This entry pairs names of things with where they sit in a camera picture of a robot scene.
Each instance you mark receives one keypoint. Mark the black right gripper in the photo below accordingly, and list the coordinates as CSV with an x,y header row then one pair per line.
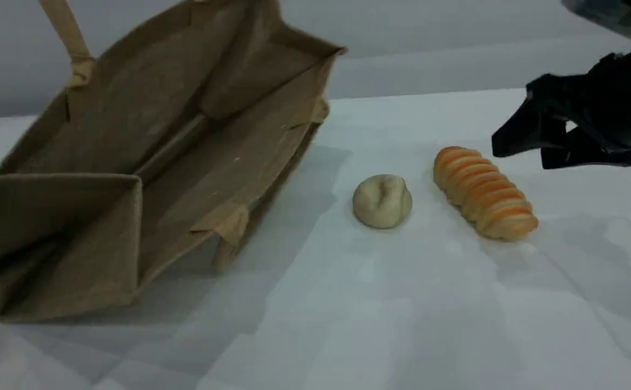
x,y
613,97

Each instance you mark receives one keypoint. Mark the long ridged orange bread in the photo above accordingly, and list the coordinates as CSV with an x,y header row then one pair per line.
x,y
483,195

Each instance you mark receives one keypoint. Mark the round pale egg yolk pastry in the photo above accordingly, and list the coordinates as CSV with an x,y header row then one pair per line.
x,y
381,201

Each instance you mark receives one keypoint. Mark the brown jute tote bag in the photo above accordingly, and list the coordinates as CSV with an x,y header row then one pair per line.
x,y
131,162

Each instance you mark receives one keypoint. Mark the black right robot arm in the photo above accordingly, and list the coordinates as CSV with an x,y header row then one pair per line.
x,y
619,16

